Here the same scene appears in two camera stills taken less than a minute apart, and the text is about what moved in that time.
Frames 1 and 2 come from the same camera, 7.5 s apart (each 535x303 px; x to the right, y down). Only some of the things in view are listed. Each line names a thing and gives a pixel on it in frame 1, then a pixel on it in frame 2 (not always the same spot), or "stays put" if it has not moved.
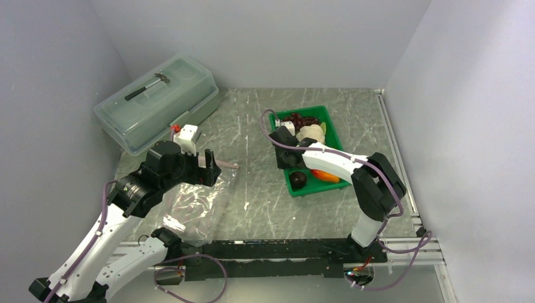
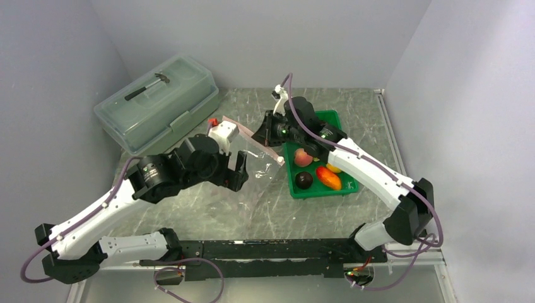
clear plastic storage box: (143, 112) stays put
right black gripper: (281, 164) → (264, 135)
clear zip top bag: (192, 212) → (256, 199)
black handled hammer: (161, 78) stays put
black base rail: (204, 259) stays put
